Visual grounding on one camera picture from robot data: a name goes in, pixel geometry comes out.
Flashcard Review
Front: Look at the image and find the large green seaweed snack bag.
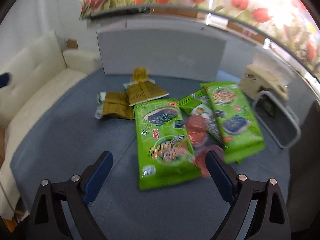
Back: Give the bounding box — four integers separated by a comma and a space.
134, 99, 201, 191

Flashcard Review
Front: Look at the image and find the cream white sofa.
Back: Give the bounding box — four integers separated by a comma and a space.
1, 31, 102, 220

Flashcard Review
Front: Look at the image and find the grey storage basket white rim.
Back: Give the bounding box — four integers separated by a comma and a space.
252, 90, 301, 149

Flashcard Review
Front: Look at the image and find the brown gold snack packet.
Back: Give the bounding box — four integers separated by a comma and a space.
95, 92, 135, 120

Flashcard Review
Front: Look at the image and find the red round snack packet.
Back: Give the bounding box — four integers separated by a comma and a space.
185, 115, 225, 178

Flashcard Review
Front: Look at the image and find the yellow jelly cup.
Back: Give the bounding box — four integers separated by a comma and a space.
131, 67, 149, 82

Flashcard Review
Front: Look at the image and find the gold snack packet with white edge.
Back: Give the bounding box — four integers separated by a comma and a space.
123, 80, 169, 106

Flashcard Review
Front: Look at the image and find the tissue box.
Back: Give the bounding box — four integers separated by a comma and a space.
239, 53, 295, 101

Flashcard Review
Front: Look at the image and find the white cardboard box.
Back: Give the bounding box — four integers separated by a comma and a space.
97, 20, 226, 81

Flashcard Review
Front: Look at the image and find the tulip flower wall poster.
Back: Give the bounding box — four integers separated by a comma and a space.
79, 0, 319, 76

